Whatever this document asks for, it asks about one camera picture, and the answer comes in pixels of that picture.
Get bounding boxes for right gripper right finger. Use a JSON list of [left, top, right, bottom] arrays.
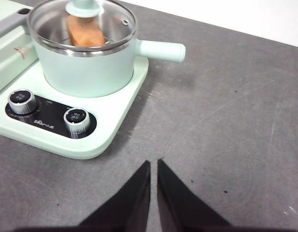
[[156, 159, 233, 230]]

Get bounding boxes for brown potato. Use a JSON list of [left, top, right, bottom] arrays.
[[66, 14, 106, 46]]

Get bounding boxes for glass lid with green knob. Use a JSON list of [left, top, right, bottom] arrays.
[[27, 0, 137, 50]]

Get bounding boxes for green steamer pot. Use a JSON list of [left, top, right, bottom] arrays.
[[27, 0, 186, 99]]

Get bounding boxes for silver control knob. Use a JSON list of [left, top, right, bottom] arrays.
[[7, 89, 36, 115], [63, 107, 91, 140]]

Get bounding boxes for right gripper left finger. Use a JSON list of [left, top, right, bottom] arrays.
[[78, 159, 151, 230]]

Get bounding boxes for green griddle cover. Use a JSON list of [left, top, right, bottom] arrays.
[[0, 0, 41, 96]]

